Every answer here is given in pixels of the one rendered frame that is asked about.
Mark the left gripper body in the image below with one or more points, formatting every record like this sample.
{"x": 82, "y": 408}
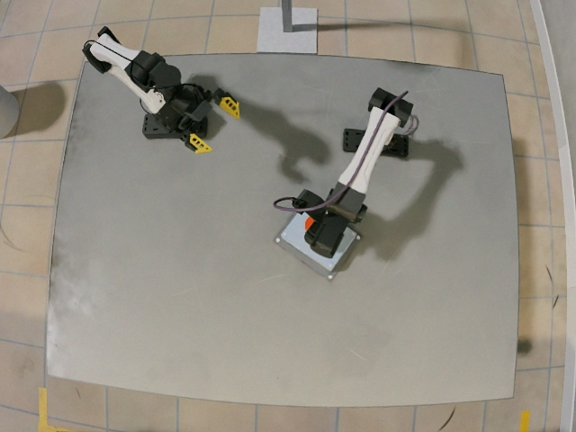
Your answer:
{"x": 313, "y": 229}

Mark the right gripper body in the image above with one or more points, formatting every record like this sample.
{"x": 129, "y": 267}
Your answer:
{"x": 180, "y": 104}

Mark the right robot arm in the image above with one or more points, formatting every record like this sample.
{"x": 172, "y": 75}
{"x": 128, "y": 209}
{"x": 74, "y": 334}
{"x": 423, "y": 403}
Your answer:
{"x": 149, "y": 71}

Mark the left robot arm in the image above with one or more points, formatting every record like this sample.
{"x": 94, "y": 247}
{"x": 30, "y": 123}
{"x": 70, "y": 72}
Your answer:
{"x": 371, "y": 142}

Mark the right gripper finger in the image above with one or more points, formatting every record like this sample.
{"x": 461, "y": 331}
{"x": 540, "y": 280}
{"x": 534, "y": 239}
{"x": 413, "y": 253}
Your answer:
{"x": 227, "y": 105}
{"x": 205, "y": 148}

